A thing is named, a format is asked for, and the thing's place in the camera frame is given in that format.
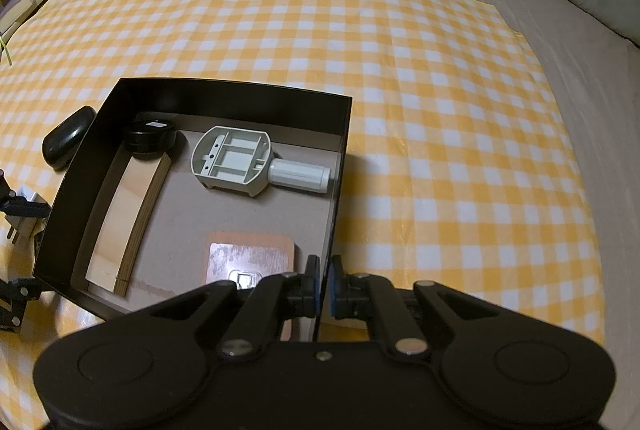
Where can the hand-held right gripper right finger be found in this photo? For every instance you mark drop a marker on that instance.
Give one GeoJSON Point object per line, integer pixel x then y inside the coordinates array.
{"type": "Point", "coordinates": [334, 287]}

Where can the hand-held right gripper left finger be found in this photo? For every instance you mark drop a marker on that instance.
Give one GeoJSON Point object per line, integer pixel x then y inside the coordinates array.
{"type": "Point", "coordinates": [312, 282]}

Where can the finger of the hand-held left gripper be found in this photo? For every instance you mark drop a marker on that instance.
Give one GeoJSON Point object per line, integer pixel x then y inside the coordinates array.
{"type": "Point", "coordinates": [30, 210]}
{"type": "Point", "coordinates": [20, 290]}

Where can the white charger plug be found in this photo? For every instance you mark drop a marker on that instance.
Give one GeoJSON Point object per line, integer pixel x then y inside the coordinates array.
{"type": "Point", "coordinates": [25, 230]}

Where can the wooden block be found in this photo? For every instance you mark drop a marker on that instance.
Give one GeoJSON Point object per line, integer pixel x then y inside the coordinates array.
{"type": "Point", "coordinates": [120, 220]}

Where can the grey plastic tool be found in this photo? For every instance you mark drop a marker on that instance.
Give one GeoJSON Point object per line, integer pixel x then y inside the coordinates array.
{"type": "Point", "coordinates": [295, 177]}

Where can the black round jar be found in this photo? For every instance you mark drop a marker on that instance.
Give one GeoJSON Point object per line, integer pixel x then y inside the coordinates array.
{"type": "Point", "coordinates": [150, 138]}

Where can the black cardboard box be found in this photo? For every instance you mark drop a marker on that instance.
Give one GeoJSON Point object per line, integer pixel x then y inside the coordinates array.
{"type": "Point", "coordinates": [225, 103]}

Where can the black oval case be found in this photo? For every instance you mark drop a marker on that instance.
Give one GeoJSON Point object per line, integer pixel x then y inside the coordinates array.
{"type": "Point", "coordinates": [65, 140]}

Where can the green plant stalks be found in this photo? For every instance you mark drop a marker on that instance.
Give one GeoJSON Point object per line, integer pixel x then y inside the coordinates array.
{"type": "Point", "coordinates": [5, 49]}

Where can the yellow checked mat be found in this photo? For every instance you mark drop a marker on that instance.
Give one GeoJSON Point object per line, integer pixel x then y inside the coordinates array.
{"type": "Point", "coordinates": [450, 110]}

